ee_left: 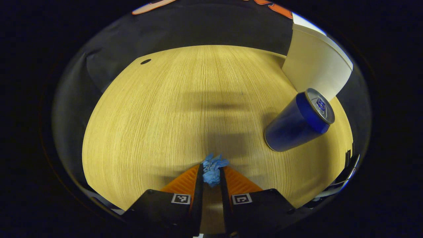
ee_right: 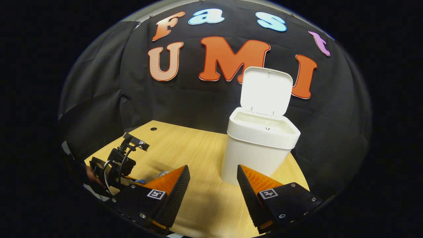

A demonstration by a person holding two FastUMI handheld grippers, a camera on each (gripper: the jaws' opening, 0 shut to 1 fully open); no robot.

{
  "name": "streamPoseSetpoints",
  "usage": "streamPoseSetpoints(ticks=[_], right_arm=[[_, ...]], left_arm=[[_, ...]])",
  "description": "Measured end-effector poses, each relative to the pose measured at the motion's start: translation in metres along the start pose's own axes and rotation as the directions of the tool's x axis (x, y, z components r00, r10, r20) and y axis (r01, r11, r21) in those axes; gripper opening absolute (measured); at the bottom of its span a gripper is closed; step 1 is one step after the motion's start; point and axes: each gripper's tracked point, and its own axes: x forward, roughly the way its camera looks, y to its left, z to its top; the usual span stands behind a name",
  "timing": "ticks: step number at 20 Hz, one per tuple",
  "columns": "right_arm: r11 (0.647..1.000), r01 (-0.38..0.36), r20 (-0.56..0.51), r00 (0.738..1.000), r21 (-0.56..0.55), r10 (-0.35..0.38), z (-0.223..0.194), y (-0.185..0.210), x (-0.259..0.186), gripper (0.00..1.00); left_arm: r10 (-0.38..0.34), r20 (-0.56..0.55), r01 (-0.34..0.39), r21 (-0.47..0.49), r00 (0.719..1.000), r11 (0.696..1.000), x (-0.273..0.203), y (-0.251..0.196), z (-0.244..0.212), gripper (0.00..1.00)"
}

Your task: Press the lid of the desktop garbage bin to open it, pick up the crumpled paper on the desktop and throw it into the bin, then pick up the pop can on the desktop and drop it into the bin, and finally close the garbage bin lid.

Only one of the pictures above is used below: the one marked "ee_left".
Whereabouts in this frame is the wooden desktop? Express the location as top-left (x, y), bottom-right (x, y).
top-left (82, 45), bottom-right (354, 233)

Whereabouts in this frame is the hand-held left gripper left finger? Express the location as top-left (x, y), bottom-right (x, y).
top-left (123, 164), bottom-right (204, 238)

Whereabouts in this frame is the white desktop garbage bin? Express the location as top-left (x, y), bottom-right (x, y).
top-left (282, 23), bottom-right (353, 102)

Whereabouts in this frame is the blue paper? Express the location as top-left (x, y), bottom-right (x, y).
top-left (202, 153), bottom-right (229, 188)

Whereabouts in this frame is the black backdrop cloth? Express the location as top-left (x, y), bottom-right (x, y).
top-left (52, 0), bottom-right (372, 199)

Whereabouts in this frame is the blue pop can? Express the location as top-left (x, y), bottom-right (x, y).
top-left (264, 88), bottom-right (335, 152)

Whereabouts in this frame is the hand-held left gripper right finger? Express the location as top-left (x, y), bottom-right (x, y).
top-left (219, 166), bottom-right (296, 237)

